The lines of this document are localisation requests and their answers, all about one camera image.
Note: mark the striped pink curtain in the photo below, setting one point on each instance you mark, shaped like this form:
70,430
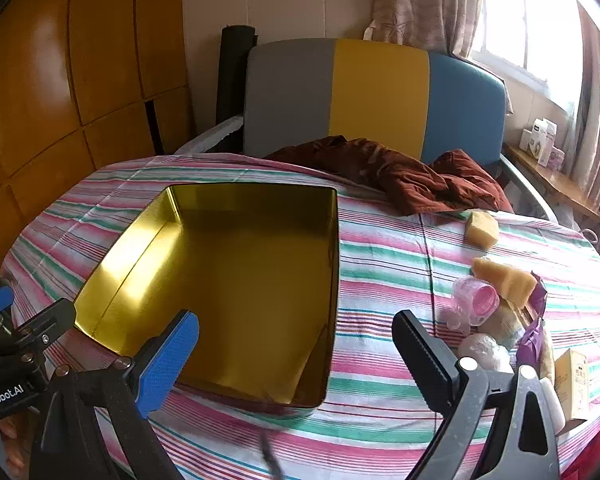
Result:
597,100

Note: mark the black rolled mat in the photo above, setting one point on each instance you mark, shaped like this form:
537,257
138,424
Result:
232,75

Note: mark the grey yellow blue headboard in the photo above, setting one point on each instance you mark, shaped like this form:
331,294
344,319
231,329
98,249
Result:
375,90

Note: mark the striped bedsheet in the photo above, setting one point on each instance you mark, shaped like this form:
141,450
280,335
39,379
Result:
390,270

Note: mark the wooden wardrobe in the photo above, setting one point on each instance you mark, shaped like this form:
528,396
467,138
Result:
55,85

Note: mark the small yellow sponge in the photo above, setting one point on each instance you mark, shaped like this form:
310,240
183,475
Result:
481,230

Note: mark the red cloth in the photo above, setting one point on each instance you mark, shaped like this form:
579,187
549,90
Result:
585,460

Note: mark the white ball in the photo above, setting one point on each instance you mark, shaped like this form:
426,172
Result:
480,352

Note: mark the window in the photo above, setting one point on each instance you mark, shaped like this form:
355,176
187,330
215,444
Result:
525,20

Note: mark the white bed frame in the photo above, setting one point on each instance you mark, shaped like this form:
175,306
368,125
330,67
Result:
212,132

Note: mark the cream printed box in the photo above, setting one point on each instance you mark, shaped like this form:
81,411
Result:
572,385

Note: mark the patterned beige curtain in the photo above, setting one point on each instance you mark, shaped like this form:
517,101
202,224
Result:
425,0

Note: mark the gold tin box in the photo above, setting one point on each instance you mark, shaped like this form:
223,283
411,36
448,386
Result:
250,270

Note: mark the person's left hand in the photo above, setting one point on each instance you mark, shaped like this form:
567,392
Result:
14,440

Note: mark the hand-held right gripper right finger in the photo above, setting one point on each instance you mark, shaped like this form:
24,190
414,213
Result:
425,360

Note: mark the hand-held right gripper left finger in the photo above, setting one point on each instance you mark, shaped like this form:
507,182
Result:
167,365

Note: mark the brown garment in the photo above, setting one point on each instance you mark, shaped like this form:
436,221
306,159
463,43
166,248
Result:
415,175

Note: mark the tall white box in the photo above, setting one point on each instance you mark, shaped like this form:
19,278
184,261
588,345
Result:
549,132

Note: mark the grey bed rail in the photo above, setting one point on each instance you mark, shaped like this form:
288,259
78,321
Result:
527,187

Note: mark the large yellow sponge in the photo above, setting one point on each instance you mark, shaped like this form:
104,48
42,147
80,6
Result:
507,280

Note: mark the purple packet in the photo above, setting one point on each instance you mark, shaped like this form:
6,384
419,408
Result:
530,345

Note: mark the cream fabric pouch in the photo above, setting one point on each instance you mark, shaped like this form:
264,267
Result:
502,325

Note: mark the wooden side desk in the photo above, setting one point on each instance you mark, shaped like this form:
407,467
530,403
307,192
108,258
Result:
550,180

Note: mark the purple patterned container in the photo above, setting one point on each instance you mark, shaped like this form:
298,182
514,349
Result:
556,159

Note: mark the pink plastic cup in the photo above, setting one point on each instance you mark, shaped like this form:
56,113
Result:
475,300

